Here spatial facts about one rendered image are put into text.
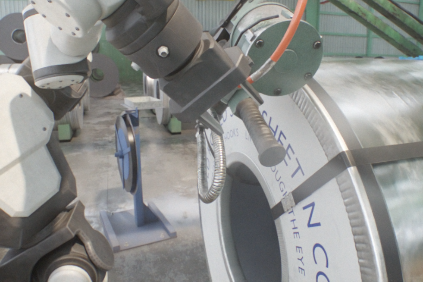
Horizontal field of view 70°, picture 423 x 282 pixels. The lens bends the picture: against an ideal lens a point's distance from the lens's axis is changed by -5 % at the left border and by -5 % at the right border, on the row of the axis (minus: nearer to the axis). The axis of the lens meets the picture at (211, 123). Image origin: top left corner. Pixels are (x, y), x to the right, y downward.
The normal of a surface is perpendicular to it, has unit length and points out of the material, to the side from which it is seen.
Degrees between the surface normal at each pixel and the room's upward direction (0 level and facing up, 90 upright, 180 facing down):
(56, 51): 76
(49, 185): 69
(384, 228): 60
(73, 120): 124
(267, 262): 29
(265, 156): 115
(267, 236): 52
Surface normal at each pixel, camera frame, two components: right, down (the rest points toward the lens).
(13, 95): 0.75, -0.24
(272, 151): 0.21, 0.59
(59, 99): 0.00, 0.60
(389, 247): 0.27, -0.29
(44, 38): 0.06, 0.02
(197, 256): 0.00, -0.98
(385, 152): 0.22, -0.53
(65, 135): 0.30, 0.18
